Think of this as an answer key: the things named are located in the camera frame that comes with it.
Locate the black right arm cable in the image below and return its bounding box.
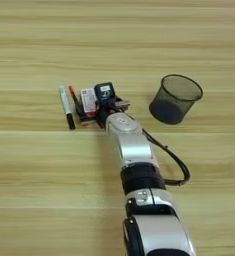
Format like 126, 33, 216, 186
126, 114, 191, 187

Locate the black box with white label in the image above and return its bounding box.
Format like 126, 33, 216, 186
93, 81, 117, 107

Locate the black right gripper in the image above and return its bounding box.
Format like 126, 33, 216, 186
75, 97, 131, 130

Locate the red marker pen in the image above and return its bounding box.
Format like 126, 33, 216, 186
67, 85, 91, 127

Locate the silver marker with black cap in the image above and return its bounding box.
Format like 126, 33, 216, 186
58, 85, 77, 131

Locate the black mesh pen cup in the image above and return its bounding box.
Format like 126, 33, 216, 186
148, 73, 204, 126

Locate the small red and white box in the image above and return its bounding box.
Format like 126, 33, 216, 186
79, 87, 99, 118

